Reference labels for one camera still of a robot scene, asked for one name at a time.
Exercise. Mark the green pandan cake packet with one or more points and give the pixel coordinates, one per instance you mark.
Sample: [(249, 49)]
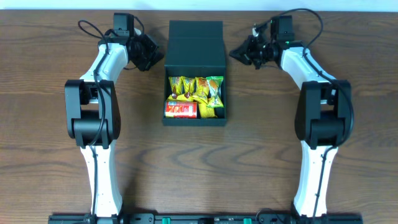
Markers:
[(214, 84)]

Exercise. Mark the yellow orange snack packet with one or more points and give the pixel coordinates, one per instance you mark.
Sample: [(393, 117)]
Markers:
[(202, 90)]

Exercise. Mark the black gift box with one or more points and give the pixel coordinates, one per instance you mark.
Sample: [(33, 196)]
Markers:
[(195, 49)]

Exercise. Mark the red Pringles can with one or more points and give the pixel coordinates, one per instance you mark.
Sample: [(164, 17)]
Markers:
[(180, 109)]

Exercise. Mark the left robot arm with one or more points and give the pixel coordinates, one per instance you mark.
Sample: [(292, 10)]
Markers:
[(94, 120)]

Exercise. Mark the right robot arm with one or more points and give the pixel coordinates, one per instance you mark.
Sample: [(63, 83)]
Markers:
[(323, 119)]

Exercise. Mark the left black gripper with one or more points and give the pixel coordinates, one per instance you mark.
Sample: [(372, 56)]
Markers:
[(155, 54)]

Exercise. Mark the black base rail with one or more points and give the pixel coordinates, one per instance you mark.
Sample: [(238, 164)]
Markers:
[(149, 218)]

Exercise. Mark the yellow Apollo cake packet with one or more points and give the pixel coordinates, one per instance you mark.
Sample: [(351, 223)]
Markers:
[(188, 86), (176, 86)]

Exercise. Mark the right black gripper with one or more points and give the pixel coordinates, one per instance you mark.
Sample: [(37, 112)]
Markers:
[(244, 52)]

